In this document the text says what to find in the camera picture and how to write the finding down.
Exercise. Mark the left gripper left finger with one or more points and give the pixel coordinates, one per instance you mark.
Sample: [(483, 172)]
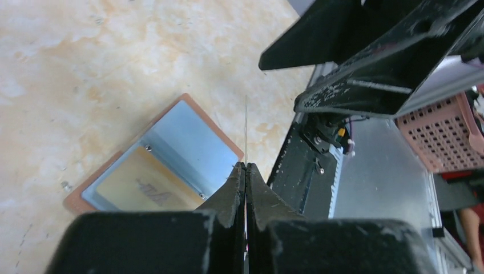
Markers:
[(209, 239)]

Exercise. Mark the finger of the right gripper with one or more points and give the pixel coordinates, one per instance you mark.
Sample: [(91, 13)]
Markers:
[(328, 31), (424, 57)]

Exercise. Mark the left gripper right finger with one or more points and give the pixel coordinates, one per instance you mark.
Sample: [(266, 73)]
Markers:
[(280, 240)]

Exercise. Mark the brown leather card holder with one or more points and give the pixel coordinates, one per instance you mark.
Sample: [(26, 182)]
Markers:
[(177, 163)]

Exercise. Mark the grey card sleeve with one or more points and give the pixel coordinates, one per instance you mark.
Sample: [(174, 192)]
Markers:
[(245, 129)]

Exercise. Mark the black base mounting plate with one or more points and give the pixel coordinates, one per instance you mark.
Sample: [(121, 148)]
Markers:
[(307, 171)]

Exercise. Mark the pink perforated basket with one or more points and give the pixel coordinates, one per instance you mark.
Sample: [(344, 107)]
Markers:
[(444, 135)]

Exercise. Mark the person in red shirt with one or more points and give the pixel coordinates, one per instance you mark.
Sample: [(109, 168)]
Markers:
[(472, 224)]

